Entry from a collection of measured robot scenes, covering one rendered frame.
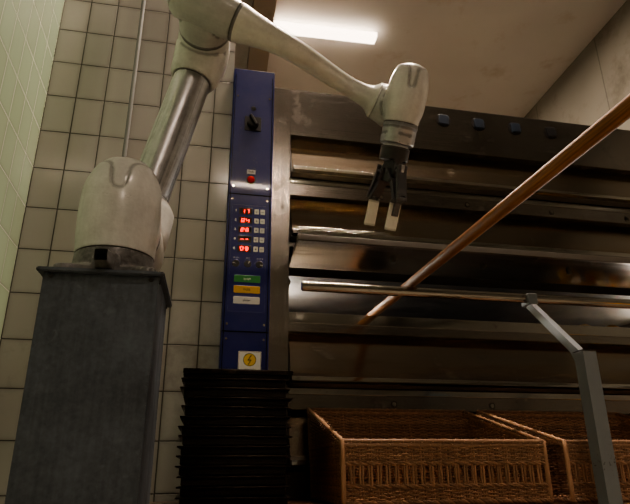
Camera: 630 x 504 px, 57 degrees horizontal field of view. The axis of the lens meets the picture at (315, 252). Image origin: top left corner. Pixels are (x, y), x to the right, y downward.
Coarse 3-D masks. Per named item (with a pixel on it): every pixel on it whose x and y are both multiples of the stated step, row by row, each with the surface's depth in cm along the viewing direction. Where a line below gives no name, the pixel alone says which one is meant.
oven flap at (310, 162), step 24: (312, 144) 231; (312, 168) 218; (336, 168) 224; (360, 168) 226; (408, 168) 232; (432, 168) 235; (456, 168) 238; (480, 168) 241; (504, 168) 244; (528, 168) 248; (480, 192) 233; (504, 192) 234; (552, 192) 237; (576, 192) 240; (600, 192) 246; (624, 192) 250
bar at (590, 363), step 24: (312, 288) 166; (336, 288) 168; (360, 288) 169; (384, 288) 171; (408, 288) 172; (432, 288) 174; (576, 360) 153; (600, 384) 149; (600, 408) 146; (600, 432) 144; (600, 456) 142; (600, 480) 141
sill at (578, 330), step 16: (304, 320) 201; (320, 320) 202; (336, 320) 204; (352, 320) 205; (368, 320) 206; (384, 320) 207; (400, 320) 208; (416, 320) 210; (432, 320) 211; (448, 320) 212; (464, 320) 214; (608, 336) 224; (624, 336) 225
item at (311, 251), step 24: (312, 240) 196; (336, 240) 198; (360, 240) 200; (384, 240) 202; (312, 264) 211; (336, 264) 211; (360, 264) 212; (384, 264) 213; (408, 264) 214; (456, 264) 215; (480, 264) 216; (504, 264) 216; (528, 264) 217; (552, 264) 218; (576, 264) 219; (600, 264) 219; (624, 264) 220
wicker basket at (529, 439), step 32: (320, 416) 172; (352, 416) 189; (384, 416) 192; (416, 416) 193; (448, 416) 197; (480, 416) 186; (320, 448) 165; (352, 448) 141; (384, 448) 143; (416, 448) 144; (448, 448) 146; (480, 448) 147; (512, 448) 149; (544, 448) 150; (320, 480) 162; (352, 480) 178; (384, 480) 180; (416, 480) 142; (448, 480) 143; (480, 480) 183; (512, 480) 164; (544, 480) 149
